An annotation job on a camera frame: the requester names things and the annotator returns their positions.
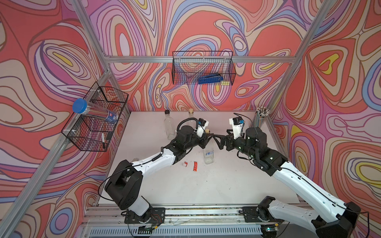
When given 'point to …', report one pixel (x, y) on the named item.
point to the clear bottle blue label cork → (208, 151)
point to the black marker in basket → (103, 140)
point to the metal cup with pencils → (261, 113)
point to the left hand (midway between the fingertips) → (212, 134)
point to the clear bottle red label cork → (191, 113)
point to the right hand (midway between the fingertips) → (220, 137)
